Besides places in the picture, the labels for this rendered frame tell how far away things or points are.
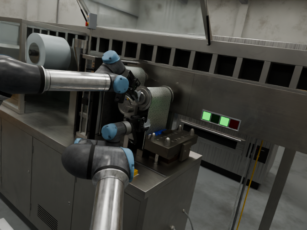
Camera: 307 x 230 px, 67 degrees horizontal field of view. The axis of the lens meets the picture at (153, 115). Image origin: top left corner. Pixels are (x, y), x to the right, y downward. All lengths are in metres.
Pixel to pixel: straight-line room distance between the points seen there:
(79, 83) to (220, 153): 2.83
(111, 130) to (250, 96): 0.82
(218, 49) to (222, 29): 8.32
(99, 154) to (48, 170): 1.02
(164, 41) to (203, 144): 2.18
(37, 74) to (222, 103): 1.06
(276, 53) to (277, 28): 7.91
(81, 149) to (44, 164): 1.00
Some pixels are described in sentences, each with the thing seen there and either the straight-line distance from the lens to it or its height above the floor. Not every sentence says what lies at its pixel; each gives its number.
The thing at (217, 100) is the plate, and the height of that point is 1.30.
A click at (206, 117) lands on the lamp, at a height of 1.18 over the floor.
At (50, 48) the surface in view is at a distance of 2.09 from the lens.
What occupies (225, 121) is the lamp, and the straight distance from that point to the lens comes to 1.49.
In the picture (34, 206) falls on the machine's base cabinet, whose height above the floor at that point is 0.27.
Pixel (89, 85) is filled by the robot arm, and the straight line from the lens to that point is 0.93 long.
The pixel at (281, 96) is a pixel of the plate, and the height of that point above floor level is 1.41.
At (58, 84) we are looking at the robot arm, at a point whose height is 1.35.
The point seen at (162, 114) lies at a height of 1.15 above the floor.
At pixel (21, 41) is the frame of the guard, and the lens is 1.97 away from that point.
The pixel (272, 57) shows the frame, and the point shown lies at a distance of 1.44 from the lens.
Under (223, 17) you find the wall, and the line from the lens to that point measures 9.94.
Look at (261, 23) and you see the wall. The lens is 9.47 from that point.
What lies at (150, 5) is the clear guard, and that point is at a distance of 1.66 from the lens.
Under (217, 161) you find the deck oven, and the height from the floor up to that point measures 0.18.
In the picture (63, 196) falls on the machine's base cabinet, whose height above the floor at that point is 0.53.
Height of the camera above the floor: 1.50
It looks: 14 degrees down
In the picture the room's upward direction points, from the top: 10 degrees clockwise
